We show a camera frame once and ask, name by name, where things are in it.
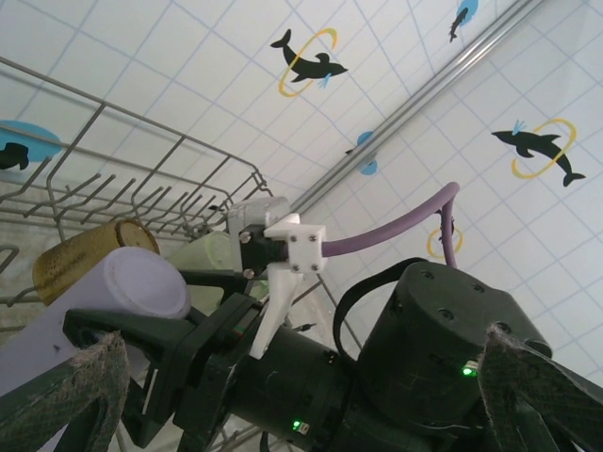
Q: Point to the pale olive translucent cup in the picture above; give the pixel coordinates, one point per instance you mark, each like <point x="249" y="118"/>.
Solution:
<point x="207" y="249"/>

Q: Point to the aluminium corner post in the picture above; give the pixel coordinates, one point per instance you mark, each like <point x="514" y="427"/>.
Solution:
<point x="414" y="99"/>

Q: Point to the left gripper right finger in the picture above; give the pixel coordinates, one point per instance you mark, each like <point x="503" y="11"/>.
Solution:
<point x="542" y="409"/>

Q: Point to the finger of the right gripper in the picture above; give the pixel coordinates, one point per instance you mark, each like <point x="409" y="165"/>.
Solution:
<point x="151" y="409"/>
<point x="141" y="325"/>

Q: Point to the lilac plastic cup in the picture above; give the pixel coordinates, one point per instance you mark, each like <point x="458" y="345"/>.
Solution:
<point x="141" y="282"/>

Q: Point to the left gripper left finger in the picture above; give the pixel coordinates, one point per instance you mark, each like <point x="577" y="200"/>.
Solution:
<point x="61" y="405"/>

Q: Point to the brown plastic cup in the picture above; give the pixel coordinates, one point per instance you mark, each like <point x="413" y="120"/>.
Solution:
<point x="80" y="263"/>

